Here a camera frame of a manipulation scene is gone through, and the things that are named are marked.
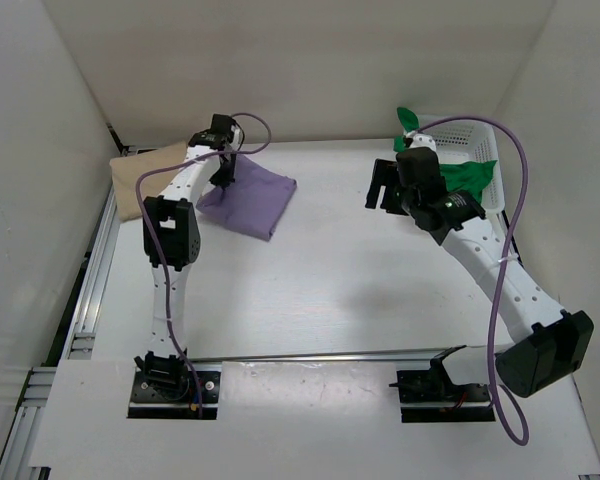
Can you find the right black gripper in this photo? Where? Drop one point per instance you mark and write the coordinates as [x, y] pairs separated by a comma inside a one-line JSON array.
[[383, 185]]

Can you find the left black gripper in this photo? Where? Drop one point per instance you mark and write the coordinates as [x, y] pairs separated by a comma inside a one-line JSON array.
[[225, 167]]

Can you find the purple t shirt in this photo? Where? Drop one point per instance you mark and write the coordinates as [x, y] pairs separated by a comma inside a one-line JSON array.
[[253, 204]]

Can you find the green t shirt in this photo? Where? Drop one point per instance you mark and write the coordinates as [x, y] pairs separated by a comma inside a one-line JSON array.
[[471, 177]]

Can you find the beige t shirt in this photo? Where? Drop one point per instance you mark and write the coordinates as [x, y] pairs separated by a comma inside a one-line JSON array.
[[125, 172]]

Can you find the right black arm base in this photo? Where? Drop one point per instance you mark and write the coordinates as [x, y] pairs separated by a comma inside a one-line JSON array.
[[425, 398]]

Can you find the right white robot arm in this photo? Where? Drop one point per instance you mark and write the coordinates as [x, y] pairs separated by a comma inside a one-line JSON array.
[[548, 342]]

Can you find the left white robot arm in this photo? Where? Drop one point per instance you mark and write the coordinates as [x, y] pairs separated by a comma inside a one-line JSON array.
[[171, 237]]

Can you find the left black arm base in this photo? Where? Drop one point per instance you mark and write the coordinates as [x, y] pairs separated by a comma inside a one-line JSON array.
[[148, 400]]

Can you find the white plastic basket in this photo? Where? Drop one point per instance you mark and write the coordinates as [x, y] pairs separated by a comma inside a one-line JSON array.
[[463, 141]]

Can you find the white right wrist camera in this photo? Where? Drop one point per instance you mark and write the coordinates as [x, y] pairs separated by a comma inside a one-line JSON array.
[[414, 139]]

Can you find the front aluminium table rail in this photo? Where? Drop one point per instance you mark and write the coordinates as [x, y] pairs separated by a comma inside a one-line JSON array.
[[472, 353]]

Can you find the aluminium frame rail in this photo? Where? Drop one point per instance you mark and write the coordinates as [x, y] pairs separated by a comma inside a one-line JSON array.
[[51, 208]]

